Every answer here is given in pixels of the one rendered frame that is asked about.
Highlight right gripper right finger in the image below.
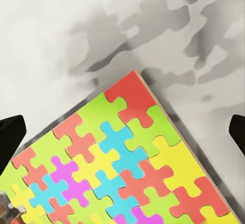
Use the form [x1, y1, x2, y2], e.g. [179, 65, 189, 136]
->
[229, 114, 245, 156]

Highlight jigsaw puzzle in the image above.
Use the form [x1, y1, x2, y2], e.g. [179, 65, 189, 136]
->
[0, 70, 242, 224]

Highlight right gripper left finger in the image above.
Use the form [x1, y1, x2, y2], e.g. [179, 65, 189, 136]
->
[0, 115, 27, 175]

